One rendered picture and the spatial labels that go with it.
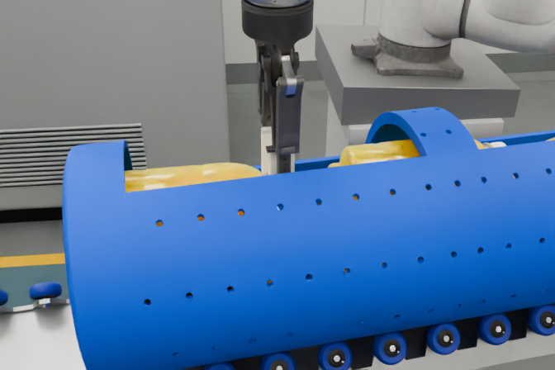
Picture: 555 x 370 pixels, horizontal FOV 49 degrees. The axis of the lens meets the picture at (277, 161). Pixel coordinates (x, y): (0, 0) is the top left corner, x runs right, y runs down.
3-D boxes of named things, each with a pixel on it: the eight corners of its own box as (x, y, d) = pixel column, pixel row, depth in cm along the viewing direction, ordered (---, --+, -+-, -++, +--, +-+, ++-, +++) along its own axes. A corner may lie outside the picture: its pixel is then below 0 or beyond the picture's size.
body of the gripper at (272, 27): (234, -14, 65) (237, 65, 70) (249, 11, 58) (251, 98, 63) (302, -19, 66) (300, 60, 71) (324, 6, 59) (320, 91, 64)
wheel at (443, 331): (418, 343, 81) (424, 346, 79) (433, 312, 81) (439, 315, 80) (446, 358, 81) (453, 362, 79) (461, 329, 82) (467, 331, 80)
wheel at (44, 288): (25, 283, 85) (25, 297, 85) (58, 278, 86) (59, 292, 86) (32, 287, 90) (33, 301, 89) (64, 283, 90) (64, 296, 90)
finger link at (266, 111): (258, 50, 65) (256, 43, 66) (257, 129, 73) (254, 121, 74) (294, 47, 66) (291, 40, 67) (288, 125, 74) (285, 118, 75)
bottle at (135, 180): (110, 170, 68) (272, 157, 72) (113, 174, 74) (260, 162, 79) (115, 234, 67) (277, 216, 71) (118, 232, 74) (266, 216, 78)
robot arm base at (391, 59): (343, 42, 137) (347, 18, 134) (438, 45, 139) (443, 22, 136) (358, 74, 122) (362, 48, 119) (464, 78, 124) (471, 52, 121)
